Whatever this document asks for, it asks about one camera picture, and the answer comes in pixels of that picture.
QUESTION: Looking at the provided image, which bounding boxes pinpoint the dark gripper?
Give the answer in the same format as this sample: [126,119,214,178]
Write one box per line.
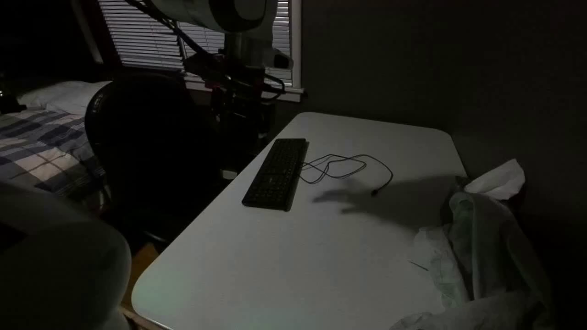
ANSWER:
[207,59,273,126]

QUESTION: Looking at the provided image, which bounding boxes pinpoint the thin black keyboard cable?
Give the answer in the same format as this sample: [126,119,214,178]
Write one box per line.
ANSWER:
[296,152,395,198]

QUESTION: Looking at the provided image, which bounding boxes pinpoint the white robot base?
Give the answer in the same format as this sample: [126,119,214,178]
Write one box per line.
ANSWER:
[0,181,133,330]

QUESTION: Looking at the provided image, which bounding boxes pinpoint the black keyboard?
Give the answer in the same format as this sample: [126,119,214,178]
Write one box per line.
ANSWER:
[240,137,309,213]

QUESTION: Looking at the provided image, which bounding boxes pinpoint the black office chair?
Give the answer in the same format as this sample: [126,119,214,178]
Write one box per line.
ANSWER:
[82,71,225,246]

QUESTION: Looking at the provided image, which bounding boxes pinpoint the white window blinds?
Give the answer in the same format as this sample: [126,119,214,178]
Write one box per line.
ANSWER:
[96,0,293,84]

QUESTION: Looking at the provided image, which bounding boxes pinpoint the white pillow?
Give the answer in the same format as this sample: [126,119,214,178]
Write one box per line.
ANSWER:
[16,79,115,117]

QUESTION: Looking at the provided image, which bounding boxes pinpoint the translucent plastic bag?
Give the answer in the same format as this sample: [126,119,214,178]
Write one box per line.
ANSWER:
[390,181,555,330]

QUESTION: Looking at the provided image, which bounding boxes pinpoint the white window frame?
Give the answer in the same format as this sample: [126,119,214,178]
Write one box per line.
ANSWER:
[267,0,306,104]

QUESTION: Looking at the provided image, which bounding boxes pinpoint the black robot hose cable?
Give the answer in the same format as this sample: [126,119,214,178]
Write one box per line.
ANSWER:
[124,0,216,70]

